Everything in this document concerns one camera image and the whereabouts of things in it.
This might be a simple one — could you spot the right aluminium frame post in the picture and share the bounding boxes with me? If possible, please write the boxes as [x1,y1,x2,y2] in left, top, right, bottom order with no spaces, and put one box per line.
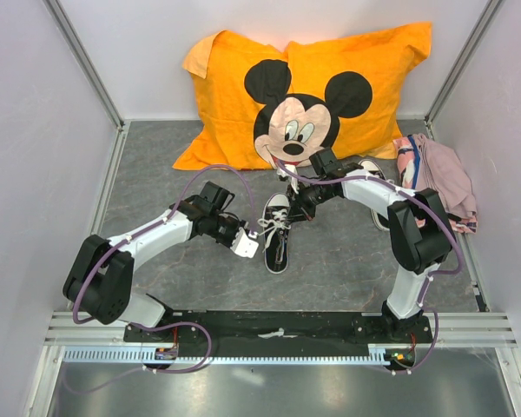
[425,0,505,129]

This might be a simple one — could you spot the white tape scrap on base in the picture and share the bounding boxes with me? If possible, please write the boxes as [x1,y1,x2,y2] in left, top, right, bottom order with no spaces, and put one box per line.
[258,328,298,340]

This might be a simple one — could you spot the left aluminium frame post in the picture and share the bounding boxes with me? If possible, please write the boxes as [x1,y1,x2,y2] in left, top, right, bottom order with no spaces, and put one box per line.
[43,0,125,130]

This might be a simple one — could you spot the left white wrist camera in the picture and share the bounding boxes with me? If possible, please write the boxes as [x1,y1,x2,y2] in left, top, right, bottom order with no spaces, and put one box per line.
[230,228,259,259]

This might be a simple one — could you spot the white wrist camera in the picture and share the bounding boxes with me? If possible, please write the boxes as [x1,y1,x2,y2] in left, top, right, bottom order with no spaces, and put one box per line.
[230,228,259,259]
[274,159,300,192]

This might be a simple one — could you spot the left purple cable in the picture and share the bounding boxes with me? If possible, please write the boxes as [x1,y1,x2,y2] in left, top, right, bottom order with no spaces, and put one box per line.
[62,163,260,395]

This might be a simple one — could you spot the aluminium frame post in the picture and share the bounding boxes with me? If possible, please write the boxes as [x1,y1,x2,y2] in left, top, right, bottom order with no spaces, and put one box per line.
[43,0,125,130]
[425,0,505,129]

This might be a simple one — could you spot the aluminium front rail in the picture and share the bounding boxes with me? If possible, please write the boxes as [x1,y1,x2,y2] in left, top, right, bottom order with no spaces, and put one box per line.
[45,312,517,348]

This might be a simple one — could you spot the purple cable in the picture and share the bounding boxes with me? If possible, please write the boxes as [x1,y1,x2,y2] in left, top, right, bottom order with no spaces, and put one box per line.
[277,158,464,376]
[62,163,260,395]

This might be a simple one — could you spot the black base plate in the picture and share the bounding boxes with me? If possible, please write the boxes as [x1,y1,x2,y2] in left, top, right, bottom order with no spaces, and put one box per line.
[123,310,433,359]

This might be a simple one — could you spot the orange Mickey Mouse pillow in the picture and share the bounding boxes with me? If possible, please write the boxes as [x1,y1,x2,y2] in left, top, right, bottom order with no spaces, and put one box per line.
[175,22,432,170]

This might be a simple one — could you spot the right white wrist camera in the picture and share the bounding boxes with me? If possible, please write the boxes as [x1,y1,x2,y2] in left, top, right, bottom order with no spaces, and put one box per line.
[274,159,300,192]

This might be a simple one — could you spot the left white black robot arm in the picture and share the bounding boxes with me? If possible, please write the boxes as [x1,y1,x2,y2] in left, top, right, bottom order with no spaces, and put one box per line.
[63,182,258,341]

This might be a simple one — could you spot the black canvas sneaker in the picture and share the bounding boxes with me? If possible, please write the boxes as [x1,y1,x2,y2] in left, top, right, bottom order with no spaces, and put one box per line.
[261,193,291,275]

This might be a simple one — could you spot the pink folded cloth pile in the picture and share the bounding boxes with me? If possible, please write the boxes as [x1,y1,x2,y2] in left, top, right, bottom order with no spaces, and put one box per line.
[393,134,478,234]

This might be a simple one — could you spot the white shoelace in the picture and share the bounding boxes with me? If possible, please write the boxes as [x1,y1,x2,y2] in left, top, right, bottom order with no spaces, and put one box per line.
[257,208,291,252]

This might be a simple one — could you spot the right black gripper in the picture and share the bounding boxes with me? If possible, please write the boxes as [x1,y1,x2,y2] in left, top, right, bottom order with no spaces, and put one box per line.
[285,180,335,226]

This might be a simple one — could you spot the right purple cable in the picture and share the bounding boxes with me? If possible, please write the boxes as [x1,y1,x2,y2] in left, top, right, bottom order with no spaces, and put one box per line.
[277,158,464,376]

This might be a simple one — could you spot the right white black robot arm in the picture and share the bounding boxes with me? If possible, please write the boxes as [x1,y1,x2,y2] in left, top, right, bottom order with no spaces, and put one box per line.
[276,149,459,342]

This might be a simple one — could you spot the slotted grey cable duct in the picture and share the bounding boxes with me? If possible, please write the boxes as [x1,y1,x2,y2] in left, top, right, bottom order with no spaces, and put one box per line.
[63,346,397,366]

